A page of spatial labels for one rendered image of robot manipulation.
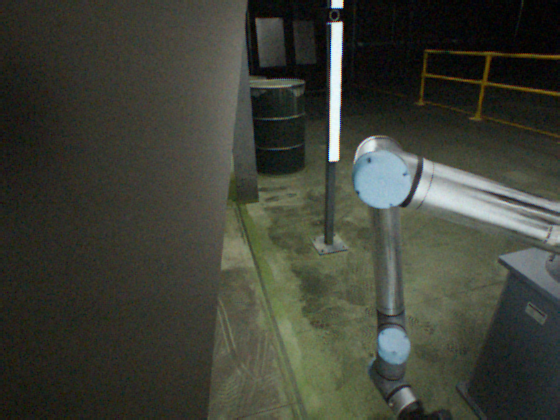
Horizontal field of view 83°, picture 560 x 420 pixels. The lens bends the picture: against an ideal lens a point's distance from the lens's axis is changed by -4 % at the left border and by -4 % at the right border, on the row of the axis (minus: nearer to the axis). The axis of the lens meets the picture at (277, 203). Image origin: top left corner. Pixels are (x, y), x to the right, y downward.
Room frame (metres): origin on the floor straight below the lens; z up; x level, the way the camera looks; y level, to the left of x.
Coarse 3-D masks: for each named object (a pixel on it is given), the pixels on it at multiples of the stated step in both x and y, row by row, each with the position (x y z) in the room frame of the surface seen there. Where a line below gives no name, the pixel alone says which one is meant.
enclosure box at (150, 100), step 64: (0, 0) 0.29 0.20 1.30; (64, 0) 0.30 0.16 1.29; (128, 0) 0.31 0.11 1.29; (192, 0) 0.32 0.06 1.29; (0, 64) 0.28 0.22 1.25; (64, 64) 0.29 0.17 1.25; (128, 64) 0.31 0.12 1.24; (192, 64) 0.32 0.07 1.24; (0, 128) 0.28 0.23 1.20; (64, 128) 0.29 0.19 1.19; (128, 128) 0.30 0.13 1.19; (192, 128) 0.32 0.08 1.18; (0, 192) 0.27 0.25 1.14; (64, 192) 0.29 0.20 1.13; (128, 192) 0.30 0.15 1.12; (192, 192) 0.32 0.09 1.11; (0, 256) 0.27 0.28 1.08; (64, 256) 0.28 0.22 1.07; (128, 256) 0.30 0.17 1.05; (192, 256) 0.31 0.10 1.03; (0, 320) 0.26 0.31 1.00; (64, 320) 0.27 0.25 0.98; (128, 320) 0.29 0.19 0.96; (192, 320) 0.31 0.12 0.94; (0, 384) 0.25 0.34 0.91; (64, 384) 0.26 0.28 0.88; (128, 384) 0.28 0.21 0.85; (192, 384) 0.30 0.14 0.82
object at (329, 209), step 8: (328, 0) 1.84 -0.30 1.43; (328, 24) 1.84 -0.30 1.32; (328, 32) 1.84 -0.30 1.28; (328, 40) 1.84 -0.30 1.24; (328, 48) 1.84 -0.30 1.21; (328, 56) 1.84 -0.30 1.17; (328, 64) 1.83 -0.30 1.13; (328, 72) 1.83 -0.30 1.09; (328, 88) 1.84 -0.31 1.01; (328, 96) 1.83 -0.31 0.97; (328, 104) 1.83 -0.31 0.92; (328, 112) 1.83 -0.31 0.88; (328, 168) 1.82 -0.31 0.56; (328, 176) 1.81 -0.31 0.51; (328, 184) 1.81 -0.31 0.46; (328, 192) 1.81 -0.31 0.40; (328, 200) 1.81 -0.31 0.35; (328, 208) 1.81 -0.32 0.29; (328, 216) 1.82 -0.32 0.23; (328, 224) 1.82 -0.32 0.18; (328, 232) 1.82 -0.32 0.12; (328, 240) 1.82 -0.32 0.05
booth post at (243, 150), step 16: (240, 80) 2.53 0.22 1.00; (240, 96) 2.53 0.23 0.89; (240, 112) 2.53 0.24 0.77; (240, 128) 2.52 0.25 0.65; (240, 144) 2.52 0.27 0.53; (240, 160) 2.52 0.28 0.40; (240, 176) 2.52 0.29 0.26; (256, 176) 2.54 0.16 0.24; (240, 192) 2.51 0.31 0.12; (256, 192) 2.54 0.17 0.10
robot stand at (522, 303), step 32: (512, 256) 0.78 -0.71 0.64; (544, 256) 0.77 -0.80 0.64; (512, 288) 0.72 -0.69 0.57; (544, 288) 0.63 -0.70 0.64; (512, 320) 0.69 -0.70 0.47; (544, 320) 0.61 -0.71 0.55; (480, 352) 0.77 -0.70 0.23; (512, 352) 0.65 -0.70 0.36; (544, 352) 0.58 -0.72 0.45; (480, 384) 0.71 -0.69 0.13; (512, 384) 0.62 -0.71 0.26; (544, 384) 0.54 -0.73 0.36; (480, 416) 0.66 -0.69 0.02; (512, 416) 0.58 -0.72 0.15; (544, 416) 0.52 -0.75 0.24
